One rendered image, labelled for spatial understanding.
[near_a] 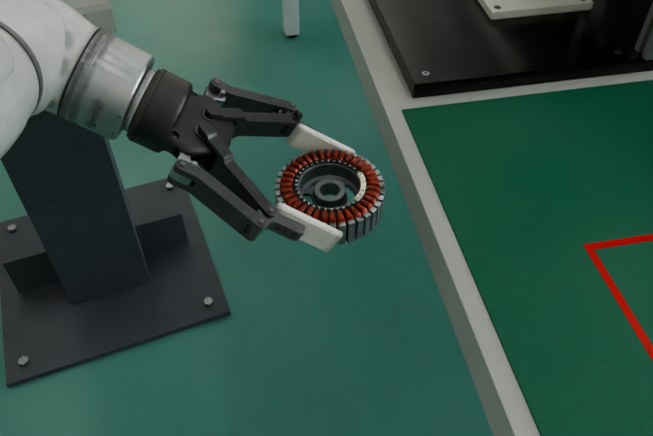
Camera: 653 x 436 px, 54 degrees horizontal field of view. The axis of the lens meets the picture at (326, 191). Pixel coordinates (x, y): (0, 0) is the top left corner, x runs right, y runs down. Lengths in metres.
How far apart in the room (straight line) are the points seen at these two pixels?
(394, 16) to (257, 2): 1.64
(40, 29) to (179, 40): 1.79
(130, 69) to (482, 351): 0.39
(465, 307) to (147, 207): 1.24
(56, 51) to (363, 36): 0.47
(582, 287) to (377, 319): 0.88
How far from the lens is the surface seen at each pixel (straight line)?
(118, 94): 0.60
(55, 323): 1.58
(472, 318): 0.61
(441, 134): 0.77
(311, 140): 0.69
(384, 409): 1.39
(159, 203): 1.74
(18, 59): 0.55
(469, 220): 0.68
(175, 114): 0.60
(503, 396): 0.58
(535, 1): 0.99
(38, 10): 0.61
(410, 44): 0.88
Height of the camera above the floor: 1.25
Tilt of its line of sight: 46 degrees down
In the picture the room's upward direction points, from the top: straight up
